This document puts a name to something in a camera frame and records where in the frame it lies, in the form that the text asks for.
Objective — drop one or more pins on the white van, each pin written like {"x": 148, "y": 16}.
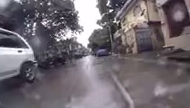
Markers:
{"x": 2, "y": 55}

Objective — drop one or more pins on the large dark tree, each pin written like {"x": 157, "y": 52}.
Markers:
{"x": 41, "y": 18}

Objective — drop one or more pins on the wet grey asphalt road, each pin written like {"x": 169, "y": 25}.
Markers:
{"x": 86, "y": 87}

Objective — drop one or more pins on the pink building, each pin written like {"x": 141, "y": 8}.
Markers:
{"x": 180, "y": 18}

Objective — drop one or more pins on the yellow building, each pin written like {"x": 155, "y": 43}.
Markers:
{"x": 140, "y": 25}

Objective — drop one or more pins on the pole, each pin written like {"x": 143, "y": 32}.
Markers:
{"x": 110, "y": 38}

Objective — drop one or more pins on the row of parked dark cars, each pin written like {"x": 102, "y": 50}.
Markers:
{"x": 55, "y": 59}

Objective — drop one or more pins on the robot's own part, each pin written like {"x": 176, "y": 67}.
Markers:
{"x": 124, "y": 92}

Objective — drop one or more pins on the blue covered vehicle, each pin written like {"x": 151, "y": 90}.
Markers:
{"x": 102, "y": 52}

